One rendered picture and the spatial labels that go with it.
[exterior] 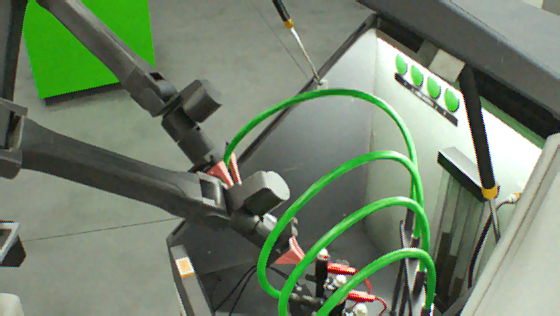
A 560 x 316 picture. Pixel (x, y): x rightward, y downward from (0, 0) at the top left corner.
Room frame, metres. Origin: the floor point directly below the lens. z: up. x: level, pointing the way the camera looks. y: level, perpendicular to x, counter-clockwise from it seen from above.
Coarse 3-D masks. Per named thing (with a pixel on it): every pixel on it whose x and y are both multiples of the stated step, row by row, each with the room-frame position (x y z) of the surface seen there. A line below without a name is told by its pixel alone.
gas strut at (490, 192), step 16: (464, 64) 0.46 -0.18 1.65; (464, 80) 0.47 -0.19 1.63; (464, 96) 0.47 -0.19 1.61; (480, 112) 0.48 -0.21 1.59; (480, 128) 0.48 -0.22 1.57; (480, 144) 0.48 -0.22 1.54; (480, 160) 0.49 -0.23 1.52; (480, 176) 0.50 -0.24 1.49; (496, 192) 0.51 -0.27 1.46; (496, 224) 0.52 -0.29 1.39; (496, 240) 0.53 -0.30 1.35
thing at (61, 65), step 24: (96, 0) 3.79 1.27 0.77; (120, 0) 3.86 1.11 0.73; (144, 0) 3.92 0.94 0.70; (24, 24) 3.59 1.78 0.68; (48, 24) 3.66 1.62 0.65; (120, 24) 3.85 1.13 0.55; (144, 24) 3.91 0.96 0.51; (48, 48) 3.64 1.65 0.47; (72, 48) 3.71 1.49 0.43; (144, 48) 3.90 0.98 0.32; (48, 72) 3.63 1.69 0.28; (72, 72) 3.69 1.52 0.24; (96, 72) 3.76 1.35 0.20; (48, 96) 3.61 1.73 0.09; (72, 96) 3.72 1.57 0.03
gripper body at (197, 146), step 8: (200, 128) 0.92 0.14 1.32; (184, 136) 0.89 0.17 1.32; (192, 136) 0.89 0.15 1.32; (200, 136) 0.90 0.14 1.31; (184, 144) 0.88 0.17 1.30; (192, 144) 0.88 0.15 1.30; (200, 144) 0.88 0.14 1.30; (208, 144) 0.89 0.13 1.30; (224, 144) 0.93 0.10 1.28; (184, 152) 0.89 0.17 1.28; (192, 152) 0.88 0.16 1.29; (200, 152) 0.87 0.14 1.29; (208, 152) 0.88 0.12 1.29; (192, 160) 0.88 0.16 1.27; (200, 160) 0.85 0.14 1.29; (208, 160) 0.84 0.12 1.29; (192, 168) 0.85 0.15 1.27
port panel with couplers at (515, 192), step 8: (520, 160) 0.72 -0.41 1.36; (520, 168) 0.71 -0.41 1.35; (528, 168) 0.70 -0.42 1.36; (520, 176) 0.71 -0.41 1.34; (528, 176) 0.69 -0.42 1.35; (512, 184) 0.72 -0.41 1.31; (520, 184) 0.70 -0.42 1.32; (512, 192) 0.71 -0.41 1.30; (520, 192) 0.70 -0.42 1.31; (512, 200) 0.68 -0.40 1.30; (512, 208) 0.70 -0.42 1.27; (504, 216) 0.72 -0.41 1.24; (504, 224) 0.71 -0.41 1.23
